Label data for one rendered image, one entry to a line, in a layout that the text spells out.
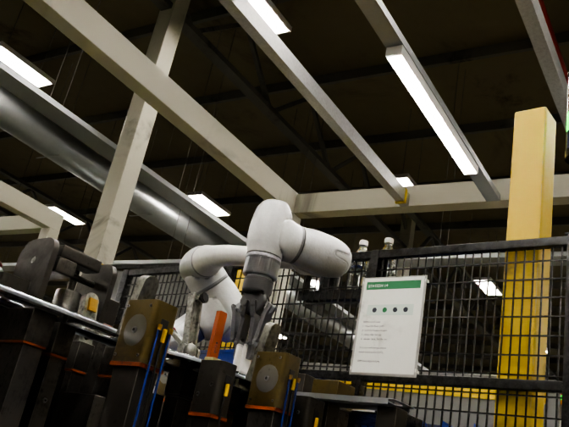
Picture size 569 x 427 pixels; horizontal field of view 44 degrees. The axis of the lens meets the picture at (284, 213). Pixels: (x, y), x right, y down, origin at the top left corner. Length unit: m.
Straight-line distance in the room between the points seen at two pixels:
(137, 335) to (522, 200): 1.27
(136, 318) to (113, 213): 8.64
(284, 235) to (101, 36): 3.41
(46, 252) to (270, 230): 0.53
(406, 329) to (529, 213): 0.49
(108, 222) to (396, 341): 8.00
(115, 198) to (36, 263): 8.38
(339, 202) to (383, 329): 4.32
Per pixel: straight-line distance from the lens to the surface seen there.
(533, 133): 2.26
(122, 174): 10.12
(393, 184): 5.84
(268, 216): 1.75
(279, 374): 1.51
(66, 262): 1.63
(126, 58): 5.10
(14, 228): 9.47
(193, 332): 1.86
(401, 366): 2.09
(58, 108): 10.30
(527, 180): 2.18
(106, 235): 9.83
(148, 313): 1.30
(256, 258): 1.72
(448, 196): 6.02
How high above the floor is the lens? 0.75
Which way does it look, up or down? 22 degrees up
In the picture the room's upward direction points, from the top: 11 degrees clockwise
